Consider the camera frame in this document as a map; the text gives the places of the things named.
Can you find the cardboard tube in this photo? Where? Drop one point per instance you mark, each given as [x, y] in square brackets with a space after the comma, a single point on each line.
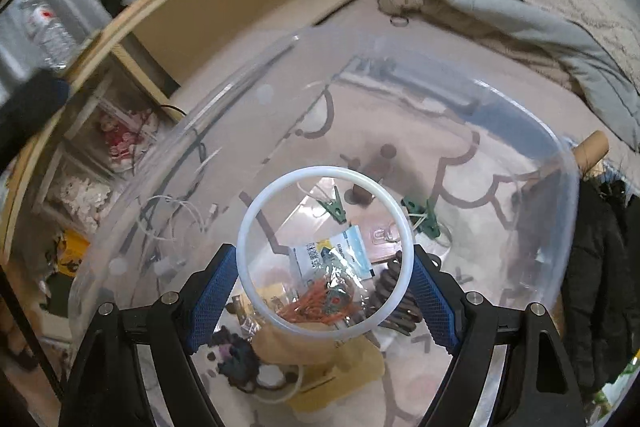
[592, 152]

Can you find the green clothespin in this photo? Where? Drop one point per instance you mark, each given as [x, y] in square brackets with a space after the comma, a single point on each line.
[425, 217]
[332, 207]

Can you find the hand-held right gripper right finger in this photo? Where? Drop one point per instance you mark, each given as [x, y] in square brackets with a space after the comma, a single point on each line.
[435, 297]

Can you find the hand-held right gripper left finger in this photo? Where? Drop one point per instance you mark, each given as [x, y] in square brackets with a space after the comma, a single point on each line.
[215, 297]

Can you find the bag of orange rubber bands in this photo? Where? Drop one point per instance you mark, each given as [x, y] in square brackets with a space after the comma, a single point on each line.
[310, 307]

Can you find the brown tape roll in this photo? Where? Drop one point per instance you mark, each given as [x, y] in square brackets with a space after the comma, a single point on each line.
[361, 196]

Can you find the dark knit scrunchie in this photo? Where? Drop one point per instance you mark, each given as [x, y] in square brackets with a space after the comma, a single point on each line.
[235, 354]

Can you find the blue white sachet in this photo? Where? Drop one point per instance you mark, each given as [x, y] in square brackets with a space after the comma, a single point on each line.
[320, 257]

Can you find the dark metal spring coil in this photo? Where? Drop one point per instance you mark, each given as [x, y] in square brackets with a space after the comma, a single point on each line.
[392, 292]

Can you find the clear plastic storage bin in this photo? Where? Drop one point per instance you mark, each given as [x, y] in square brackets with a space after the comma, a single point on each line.
[450, 132]

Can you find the grey duvet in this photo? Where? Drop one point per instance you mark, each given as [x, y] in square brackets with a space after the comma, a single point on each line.
[525, 22]

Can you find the black garment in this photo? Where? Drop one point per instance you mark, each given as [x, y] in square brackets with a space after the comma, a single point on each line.
[600, 282]

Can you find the clear water bottle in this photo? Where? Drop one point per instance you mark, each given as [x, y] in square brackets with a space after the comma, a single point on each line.
[45, 32]

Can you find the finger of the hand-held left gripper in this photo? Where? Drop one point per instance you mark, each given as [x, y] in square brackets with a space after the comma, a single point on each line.
[35, 104]

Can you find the tan hook card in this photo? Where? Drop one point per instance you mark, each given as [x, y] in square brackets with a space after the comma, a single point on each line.
[380, 237]

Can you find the wooden shelf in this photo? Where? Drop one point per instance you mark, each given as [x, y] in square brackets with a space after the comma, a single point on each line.
[200, 22]

